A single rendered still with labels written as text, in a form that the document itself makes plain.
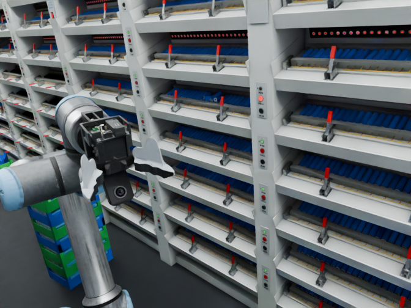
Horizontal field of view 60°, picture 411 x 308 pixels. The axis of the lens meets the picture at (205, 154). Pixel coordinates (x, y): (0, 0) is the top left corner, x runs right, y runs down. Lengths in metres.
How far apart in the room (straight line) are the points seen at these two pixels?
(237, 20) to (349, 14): 0.37
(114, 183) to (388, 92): 0.72
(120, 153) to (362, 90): 0.69
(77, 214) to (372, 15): 1.12
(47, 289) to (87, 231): 0.89
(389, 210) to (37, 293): 1.78
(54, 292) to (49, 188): 1.43
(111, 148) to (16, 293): 1.77
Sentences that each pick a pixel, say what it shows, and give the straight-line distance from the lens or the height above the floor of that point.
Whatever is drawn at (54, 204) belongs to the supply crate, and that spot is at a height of 0.51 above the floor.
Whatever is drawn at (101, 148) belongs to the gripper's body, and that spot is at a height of 1.15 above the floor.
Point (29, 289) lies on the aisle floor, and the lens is 2.29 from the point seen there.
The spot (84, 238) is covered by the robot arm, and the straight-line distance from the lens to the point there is 1.40.
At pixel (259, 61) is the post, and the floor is 1.16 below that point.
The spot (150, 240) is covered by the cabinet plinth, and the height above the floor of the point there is 0.05.
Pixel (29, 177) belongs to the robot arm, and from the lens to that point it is 0.81.
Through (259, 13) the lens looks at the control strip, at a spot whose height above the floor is 1.31.
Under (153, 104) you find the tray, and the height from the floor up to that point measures 0.94.
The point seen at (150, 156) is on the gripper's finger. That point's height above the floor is 1.12.
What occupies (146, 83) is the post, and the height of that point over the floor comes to 1.04.
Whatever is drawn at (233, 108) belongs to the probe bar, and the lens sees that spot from 1.39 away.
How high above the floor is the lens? 1.34
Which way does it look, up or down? 22 degrees down
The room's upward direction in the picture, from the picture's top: 5 degrees counter-clockwise
